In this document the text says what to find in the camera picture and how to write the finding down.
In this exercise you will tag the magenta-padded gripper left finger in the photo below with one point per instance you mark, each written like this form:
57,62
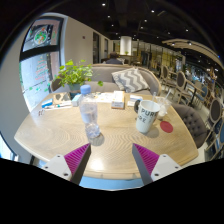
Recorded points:
76,159

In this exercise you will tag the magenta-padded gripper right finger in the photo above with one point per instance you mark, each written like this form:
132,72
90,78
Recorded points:
148,159

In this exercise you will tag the clear blue-capped water bottle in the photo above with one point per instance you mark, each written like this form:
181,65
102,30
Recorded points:
89,115

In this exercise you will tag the flat round red coaster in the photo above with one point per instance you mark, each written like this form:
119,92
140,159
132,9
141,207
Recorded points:
166,127

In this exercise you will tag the white mug with black print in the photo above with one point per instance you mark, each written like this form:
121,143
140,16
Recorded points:
146,118

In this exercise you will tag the clear plastic cup with straw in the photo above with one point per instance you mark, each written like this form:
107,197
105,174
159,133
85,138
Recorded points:
164,108

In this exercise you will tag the grey tufted armchair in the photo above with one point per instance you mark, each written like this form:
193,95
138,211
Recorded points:
191,121

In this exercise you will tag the light blue small box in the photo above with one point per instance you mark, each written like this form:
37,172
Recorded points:
76,100

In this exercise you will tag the blue white flat pack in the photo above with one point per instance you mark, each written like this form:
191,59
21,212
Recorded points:
47,103

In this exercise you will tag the wooden card stand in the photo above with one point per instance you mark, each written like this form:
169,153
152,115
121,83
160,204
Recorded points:
61,97

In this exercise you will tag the white orange box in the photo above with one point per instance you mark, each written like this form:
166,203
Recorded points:
118,100

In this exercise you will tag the grey white chevron pillow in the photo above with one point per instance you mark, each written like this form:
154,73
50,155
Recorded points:
130,80

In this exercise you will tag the group of dining chairs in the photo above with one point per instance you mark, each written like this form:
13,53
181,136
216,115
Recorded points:
215,111

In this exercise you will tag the green potted plant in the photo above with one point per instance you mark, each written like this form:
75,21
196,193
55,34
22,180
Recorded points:
75,75

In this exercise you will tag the grey curved sofa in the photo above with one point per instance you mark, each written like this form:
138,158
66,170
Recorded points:
103,73

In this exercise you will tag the person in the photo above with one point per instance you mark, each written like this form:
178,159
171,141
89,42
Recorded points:
114,60

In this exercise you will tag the white round column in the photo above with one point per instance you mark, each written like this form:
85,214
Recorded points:
125,45

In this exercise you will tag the group of ceiling lights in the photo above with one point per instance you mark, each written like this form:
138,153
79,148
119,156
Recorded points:
152,11

